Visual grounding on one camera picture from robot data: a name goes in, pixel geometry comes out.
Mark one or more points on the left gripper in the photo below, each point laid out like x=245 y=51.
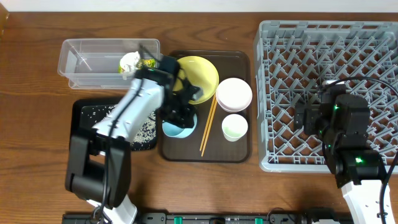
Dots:
x=189 y=94

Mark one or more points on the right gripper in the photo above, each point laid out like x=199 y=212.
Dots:
x=312 y=114

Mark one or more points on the light blue bowl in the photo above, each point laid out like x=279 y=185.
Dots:
x=174 y=131

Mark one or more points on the rice leftovers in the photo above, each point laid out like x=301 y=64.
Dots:
x=145 y=139

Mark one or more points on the white cup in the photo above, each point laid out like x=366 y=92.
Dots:
x=234 y=127

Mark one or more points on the white paper waste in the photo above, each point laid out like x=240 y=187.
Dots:
x=132 y=62

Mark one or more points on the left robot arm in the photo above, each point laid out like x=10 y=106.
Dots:
x=99 y=160

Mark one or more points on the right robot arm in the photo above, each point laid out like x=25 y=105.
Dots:
x=341 y=121

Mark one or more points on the grey dishwasher rack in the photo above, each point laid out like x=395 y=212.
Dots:
x=293 y=58

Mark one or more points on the black waste tray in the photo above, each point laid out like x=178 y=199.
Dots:
x=79 y=104

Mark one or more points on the brown serving tray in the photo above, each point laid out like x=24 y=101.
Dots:
x=229 y=64

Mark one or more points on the right wooden chopstick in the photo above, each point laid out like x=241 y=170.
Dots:
x=214 y=109

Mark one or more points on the yellow plate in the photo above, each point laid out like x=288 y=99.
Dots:
x=199 y=72

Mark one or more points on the pink bowl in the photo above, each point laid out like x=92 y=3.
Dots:
x=234 y=95

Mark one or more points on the clear plastic bin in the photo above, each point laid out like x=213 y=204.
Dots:
x=94 y=63

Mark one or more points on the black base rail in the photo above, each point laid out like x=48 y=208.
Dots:
x=275 y=216

